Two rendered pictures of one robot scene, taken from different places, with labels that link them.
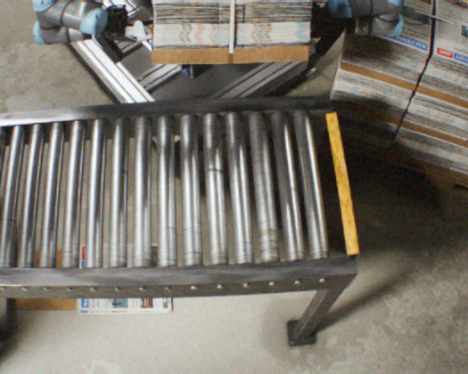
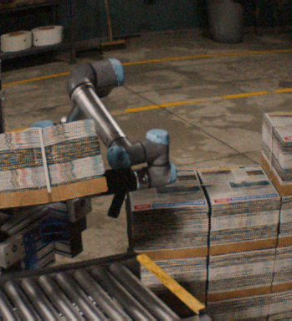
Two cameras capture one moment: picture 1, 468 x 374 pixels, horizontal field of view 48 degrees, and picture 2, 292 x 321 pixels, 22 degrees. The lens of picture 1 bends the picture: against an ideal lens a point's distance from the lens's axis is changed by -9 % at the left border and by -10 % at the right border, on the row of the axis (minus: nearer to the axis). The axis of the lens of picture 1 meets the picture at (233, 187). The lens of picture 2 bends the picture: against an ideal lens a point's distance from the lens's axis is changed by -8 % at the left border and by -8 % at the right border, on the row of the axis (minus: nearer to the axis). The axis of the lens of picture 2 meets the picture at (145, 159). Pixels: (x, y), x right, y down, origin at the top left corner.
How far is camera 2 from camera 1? 1.28 m
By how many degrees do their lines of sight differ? 45
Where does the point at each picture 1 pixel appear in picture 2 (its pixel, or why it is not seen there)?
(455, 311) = not seen: outside the picture
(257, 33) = (64, 171)
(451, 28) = (221, 186)
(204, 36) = (28, 180)
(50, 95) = not seen: outside the picture
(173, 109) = (13, 277)
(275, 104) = (91, 262)
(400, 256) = not seen: outside the picture
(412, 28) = (186, 196)
